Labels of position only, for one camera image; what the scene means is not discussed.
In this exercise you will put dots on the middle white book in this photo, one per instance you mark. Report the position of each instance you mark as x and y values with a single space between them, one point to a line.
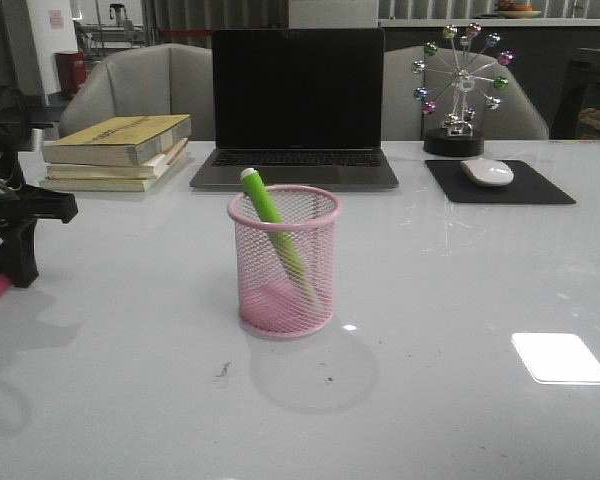
151 169

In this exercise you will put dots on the top yellow book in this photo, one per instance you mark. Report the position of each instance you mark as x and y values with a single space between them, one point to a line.
120 141

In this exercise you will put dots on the red bin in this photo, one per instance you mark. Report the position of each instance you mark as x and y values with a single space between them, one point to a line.
71 71

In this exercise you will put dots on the left grey armchair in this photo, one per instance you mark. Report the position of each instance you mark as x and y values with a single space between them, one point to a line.
164 79

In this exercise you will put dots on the bottom pale book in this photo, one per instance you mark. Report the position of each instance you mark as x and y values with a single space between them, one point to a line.
112 184

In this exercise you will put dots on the green highlighter pen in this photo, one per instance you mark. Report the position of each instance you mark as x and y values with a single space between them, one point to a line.
270 220

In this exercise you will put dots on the black mouse pad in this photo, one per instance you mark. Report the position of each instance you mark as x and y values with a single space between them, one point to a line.
528 187

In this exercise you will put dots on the white computer mouse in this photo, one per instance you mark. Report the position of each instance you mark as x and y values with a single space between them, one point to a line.
487 172

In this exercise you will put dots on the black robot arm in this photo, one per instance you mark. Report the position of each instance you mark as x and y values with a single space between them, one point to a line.
14 135

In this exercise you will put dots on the grey laptop computer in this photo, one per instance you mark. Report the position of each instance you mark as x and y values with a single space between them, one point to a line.
301 106

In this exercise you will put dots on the right grey armchair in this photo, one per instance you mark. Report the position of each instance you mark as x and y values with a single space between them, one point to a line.
516 118

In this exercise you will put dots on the grey armchair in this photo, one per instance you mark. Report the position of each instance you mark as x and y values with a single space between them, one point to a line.
516 118
164 79

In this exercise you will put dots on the fruit bowl on counter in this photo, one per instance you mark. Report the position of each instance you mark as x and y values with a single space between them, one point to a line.
514 10

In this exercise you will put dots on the pink mesh pen holder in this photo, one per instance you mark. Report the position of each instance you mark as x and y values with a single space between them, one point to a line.
269 302

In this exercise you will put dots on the ferris wheel desk ornament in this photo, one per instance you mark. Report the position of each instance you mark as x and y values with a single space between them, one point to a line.
457 134

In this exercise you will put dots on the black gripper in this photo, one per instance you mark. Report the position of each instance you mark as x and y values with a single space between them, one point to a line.
21 205

